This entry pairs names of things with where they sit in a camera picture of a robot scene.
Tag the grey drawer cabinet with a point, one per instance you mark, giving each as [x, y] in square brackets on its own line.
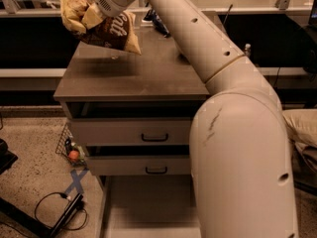
[158, 73]

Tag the person in beige trousers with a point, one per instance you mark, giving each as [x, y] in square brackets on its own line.
[301, 125]

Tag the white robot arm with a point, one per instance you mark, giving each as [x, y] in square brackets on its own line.
[239, 149]

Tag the wire basket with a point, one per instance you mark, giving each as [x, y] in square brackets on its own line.
[69, 149]

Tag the brown chip bag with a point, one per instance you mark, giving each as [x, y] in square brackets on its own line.
[113, 32]

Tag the black table leg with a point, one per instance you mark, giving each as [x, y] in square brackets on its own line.
[34, 224]

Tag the middle drawer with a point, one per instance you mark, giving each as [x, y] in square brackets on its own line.
[138, 160]

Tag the drawer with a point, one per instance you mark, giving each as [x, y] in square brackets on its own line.
[138, 160]
[134, 123]
[150, 207]

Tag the blue chip bag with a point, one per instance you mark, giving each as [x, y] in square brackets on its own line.
[153, 18]

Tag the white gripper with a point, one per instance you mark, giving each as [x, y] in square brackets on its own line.
[111, 8]

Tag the bottom drawer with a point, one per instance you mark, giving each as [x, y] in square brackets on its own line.
[150, 207]

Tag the clear water bottle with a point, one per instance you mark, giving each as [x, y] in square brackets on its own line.
[247, 50]

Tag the top drawer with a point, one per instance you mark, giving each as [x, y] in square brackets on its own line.
[134, 123]

